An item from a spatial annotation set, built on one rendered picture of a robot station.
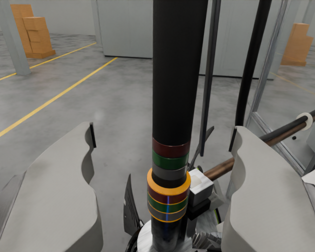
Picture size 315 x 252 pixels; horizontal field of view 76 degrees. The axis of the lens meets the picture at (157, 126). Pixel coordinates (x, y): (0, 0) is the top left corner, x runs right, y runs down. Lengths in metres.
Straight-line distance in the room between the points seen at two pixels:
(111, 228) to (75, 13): 12.98
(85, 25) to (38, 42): 5.88
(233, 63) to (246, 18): 1.04
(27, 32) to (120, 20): 3.12
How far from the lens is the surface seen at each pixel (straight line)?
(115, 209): 2.14
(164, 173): 0.18
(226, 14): 5.66
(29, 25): 8.42
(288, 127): 0.38
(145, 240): 0.30
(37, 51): 8.50
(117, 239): 1.97
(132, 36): 7.52
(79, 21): 14.02
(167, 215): 0.21
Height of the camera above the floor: 1.70
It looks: 31 degrees down
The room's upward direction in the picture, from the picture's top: 1 degrees clockwise
